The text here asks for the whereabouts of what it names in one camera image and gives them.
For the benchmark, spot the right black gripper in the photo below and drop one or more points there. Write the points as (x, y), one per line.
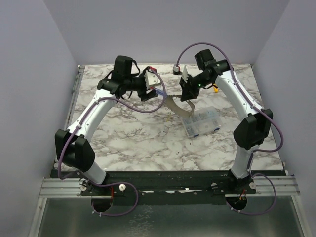
(188, 89)

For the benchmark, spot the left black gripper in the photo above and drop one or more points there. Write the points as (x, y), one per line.
(143, 94)

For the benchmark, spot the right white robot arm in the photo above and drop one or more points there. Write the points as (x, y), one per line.
(255, 122)

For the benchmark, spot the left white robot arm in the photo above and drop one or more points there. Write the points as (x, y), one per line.
(72, 144)

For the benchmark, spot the clear plastic screw box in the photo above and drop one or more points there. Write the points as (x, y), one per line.
(203, 121)

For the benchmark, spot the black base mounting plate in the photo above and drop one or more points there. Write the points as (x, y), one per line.
(168, 188)

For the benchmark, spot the blue handled screwdriver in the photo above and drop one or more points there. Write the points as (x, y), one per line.
(159, 92)

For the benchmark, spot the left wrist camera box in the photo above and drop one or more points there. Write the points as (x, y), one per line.
(151, 78)

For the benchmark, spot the yellow handled screwdriver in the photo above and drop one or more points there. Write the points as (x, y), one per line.
(216, 89)

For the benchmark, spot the aluminium rail left side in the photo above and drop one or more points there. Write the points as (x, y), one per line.
(74, 95)

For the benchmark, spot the aluminium rail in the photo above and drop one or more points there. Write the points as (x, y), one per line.
(260, 186)
(74, 95)

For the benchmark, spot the aluminium rail front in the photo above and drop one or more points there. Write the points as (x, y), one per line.
(260, 186)

